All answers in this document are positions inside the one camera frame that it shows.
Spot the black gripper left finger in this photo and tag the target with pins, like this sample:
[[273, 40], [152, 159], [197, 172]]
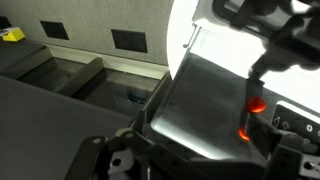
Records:
[[90, 156]]

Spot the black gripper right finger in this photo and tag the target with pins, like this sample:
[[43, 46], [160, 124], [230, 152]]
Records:
[[290, 160]]

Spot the small red round button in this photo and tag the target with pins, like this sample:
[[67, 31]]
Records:
[[256, 105], [242, 134]]

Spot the grey toy stove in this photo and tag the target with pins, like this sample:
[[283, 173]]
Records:
[[200, 110]]

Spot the dark recessed bin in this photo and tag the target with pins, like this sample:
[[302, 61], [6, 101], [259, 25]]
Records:
[[66, 110]]

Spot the yellow box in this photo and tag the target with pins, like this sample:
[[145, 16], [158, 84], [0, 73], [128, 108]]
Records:
[[13, 34]]

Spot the black square wall panel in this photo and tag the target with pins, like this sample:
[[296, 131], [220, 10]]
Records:
[[129, 40], [54, 30]]

